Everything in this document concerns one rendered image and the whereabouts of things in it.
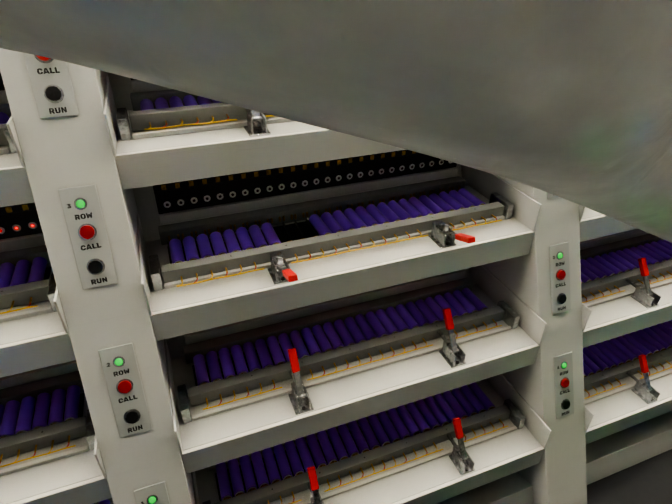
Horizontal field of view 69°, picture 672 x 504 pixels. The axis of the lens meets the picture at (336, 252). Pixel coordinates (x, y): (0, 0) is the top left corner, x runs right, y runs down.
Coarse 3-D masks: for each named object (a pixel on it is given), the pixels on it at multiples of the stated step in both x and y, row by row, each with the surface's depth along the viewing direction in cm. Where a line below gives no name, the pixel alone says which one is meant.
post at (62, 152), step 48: (0, 48) 53; (96, 96) 56; (48, 144) 55; (96, 144) 57; (48, 192) 56; (48, 240) 57; (96, 288) 59; (96, 336) 60; (144, 336) 62; (96, 384) 61; (144, 384) 63; (96, 432) 62; (144, 432) 64; (144, 480) 65
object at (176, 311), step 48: (336, 192) 85; (480, 192) 91; (144, 240) 75; (432, 240) 78; (480, 240) 78; (528, 240) 81; (144, 288) 60; (192, 288) 67; (240, 288) 67; (288, 288) 68; (336, 288) 71
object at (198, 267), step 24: (432, 216) 79; (456, 216) 80; (480, 216) 82; (312, 240) 73; (336, 240) 73; (360, 240) 75; (168, 264) 67; (192, 264) 67; (216, 264) 68; (240, 264) 70
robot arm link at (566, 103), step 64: (0, 0) 8; (64, 0) 8; (128, 0) 7; (192, 0) 7; (256, 0) 7; (320, 0) 7; (384, 0) 7; (448, 0) 7; (512, 0) 7; (576, 0) 7; (640, 0) 7; (128, 64) 9; (192, 64) 8; (256, 64) 8; (320, 64) 8; (384, 64) 8; (448, 64) 8; (512, 64) 8; (576, 64) 8; (640, 64) 8; (384, 128) 10; (448, 128) 9; (512, 128) 9; (576, 128) 9; (640, 128) 10; (576, 192) 13; (640, 192) 14
